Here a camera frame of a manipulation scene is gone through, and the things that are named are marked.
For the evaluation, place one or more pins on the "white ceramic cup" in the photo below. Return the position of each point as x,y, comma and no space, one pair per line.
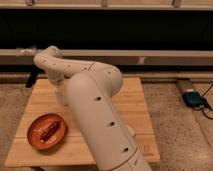
60,96

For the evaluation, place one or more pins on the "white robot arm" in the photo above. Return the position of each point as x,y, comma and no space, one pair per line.
87,87

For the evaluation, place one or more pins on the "wooden table board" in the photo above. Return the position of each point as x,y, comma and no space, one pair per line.
72,151

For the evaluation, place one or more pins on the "brown sausage on plate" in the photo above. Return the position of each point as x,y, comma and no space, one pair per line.
50,131

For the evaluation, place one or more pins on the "orange round plate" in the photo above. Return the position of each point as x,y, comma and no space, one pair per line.
39,125

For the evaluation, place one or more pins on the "blue power adapter box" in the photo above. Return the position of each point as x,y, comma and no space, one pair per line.
192,99

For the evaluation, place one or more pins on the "black table leg bracket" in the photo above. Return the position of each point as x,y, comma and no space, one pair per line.
32,78

